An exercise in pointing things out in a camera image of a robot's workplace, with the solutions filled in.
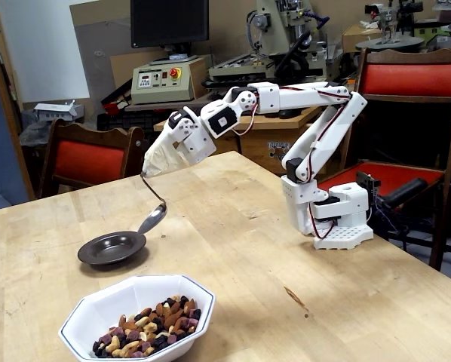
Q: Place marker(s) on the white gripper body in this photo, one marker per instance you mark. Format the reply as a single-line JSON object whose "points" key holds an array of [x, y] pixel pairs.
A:
{"points": [[183, 133]]}

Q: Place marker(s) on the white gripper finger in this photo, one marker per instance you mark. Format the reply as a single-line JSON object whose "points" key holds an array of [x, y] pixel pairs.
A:
{"points": [[167, 139]]}

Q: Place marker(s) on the bent metal spoon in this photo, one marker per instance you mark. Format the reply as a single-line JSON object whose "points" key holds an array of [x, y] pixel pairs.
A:
{"points": [[152, 220]]}

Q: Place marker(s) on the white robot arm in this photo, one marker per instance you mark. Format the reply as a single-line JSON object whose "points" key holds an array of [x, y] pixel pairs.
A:
{"points": [[323, 139]]}

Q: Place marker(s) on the beige masking tape wrap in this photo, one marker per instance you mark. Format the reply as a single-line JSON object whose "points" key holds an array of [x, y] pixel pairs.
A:
{"points": [[161, 160]]}

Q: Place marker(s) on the black keyboard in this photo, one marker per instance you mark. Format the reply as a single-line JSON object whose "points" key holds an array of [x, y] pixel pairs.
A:
{"points": [[188, 112]]}

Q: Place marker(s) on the beige control box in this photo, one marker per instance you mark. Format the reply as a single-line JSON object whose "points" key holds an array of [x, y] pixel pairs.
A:
{"points": [[161, 88]]}

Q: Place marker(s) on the black plastic crate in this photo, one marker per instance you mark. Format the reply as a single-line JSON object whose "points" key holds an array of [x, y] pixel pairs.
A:
{"points": [[116, 122]]}

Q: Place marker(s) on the red and black case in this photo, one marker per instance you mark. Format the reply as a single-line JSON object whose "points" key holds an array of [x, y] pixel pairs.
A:
{"points": [[114, 106]]}

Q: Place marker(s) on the small wooden red chair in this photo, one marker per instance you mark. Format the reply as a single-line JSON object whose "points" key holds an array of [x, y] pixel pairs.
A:
{"points": [[89, 160]]}

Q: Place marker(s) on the wooden desk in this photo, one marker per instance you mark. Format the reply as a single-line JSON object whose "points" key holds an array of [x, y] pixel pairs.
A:
{"points": [[278, 124]]}

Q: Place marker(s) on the black computer mouse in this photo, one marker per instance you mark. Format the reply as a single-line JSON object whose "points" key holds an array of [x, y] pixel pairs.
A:
{"points": [[291, 115]]}

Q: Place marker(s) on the large brown cardboard panel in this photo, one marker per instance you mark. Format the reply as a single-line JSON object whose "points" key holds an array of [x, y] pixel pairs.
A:
{"points": [[101, 56]]}

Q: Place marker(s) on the white small paper box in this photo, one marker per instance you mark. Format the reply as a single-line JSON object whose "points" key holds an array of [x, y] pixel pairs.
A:
{"points": [[54, 110]]}

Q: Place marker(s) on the black computer monitor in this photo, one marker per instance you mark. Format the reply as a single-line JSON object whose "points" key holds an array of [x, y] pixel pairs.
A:
{"points": [[169, 22]]}

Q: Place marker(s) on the dark brown small plate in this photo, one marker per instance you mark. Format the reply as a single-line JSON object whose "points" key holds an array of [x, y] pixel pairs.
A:
{"points": [[112, 249]]}

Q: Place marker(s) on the grey plastic bag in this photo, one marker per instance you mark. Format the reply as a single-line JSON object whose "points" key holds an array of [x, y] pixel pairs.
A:
{"points": [[33, 134]]}

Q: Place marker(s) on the beige milling machine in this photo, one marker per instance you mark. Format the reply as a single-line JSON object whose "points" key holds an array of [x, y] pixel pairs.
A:
{"points": [[278, 22]]}

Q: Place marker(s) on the black circuit board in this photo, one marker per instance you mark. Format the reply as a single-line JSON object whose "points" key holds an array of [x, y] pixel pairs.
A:
{"points": [[369, 183]]}

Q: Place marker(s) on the mixed nuts heap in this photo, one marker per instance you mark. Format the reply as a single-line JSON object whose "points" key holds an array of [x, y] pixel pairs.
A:
{"points": [[161, 320]]}

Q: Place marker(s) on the white octagonal bowl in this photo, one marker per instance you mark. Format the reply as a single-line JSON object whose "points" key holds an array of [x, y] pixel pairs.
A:
{"points": [[97, 313]]}

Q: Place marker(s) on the brown cardboard box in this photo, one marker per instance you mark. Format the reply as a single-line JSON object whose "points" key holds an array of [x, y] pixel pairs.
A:
{"points": [[355, 37]]}

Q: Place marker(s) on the black round table machine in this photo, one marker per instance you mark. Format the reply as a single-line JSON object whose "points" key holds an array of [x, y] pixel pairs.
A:
{"points": [[391, 43]]}

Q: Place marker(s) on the large wooden red chair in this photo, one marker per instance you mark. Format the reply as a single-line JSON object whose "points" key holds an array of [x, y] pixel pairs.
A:
{"points": [[410, 79]]}

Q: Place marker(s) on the green box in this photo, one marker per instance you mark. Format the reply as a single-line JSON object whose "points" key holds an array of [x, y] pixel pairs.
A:
{"points": [[436, 37]]}

